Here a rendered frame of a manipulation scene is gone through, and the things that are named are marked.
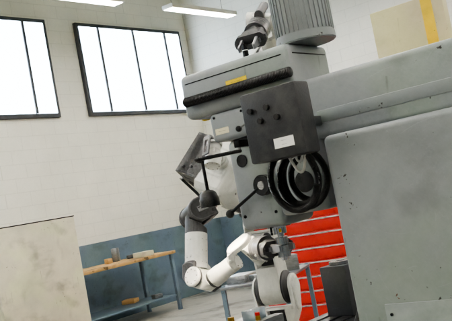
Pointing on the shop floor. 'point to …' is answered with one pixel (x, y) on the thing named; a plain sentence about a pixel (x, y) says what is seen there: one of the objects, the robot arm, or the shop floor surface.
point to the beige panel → (411, 24)
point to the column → (397, 215)
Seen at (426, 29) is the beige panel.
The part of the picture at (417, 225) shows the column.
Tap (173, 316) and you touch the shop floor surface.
